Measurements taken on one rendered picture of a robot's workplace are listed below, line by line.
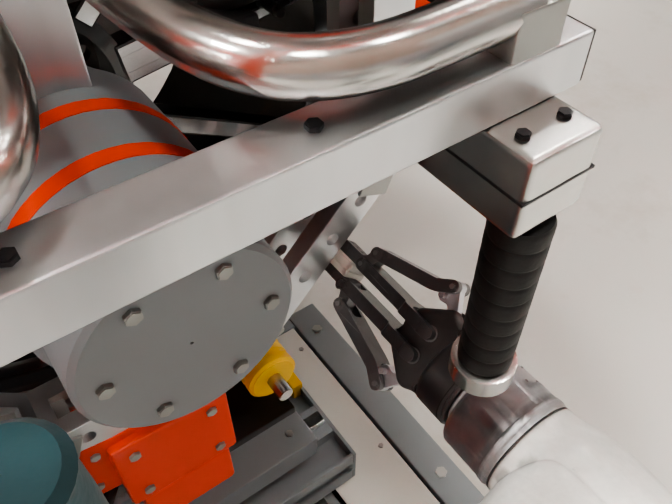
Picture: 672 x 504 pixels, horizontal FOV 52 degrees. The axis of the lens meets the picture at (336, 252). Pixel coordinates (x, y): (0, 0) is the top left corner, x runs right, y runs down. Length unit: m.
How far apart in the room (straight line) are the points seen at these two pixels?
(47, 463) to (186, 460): 0.28
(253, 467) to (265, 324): 0.65
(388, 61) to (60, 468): 0.33
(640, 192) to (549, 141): 1.54
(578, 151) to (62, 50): 0.28
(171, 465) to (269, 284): 0.40
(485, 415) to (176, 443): 0.31
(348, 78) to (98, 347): 0.17
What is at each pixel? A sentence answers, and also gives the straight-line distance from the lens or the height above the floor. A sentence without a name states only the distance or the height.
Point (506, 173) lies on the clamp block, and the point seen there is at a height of 0.94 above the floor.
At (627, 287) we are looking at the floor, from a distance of 1.62.
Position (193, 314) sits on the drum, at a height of 0.87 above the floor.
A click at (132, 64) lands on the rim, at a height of 0.86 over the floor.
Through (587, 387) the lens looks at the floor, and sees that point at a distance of 1.43.
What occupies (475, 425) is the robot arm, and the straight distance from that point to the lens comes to 0.55.
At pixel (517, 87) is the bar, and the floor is 0.97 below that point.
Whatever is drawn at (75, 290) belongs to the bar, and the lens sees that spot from 0.24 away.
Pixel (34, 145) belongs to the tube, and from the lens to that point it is 0.25.
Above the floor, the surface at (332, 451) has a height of 0.15.
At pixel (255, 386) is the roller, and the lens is 0.74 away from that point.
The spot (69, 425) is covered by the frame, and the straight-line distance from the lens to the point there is 0.64.
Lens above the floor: 1.14
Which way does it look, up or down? 47 degrees down
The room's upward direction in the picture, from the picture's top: straight up
